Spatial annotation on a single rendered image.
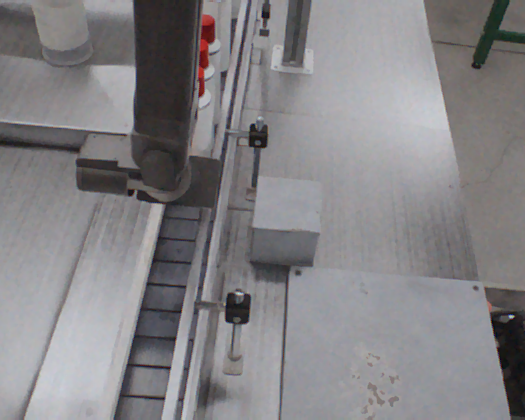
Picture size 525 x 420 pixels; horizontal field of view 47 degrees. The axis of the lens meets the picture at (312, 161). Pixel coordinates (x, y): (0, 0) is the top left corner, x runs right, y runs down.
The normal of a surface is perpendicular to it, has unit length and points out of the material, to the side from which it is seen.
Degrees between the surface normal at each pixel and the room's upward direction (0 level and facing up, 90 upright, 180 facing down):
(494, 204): 0
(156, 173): 95
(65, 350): 0
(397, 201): 0
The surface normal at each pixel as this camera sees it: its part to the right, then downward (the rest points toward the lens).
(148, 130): -0.11, 0.77
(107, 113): 0.12, -0.69
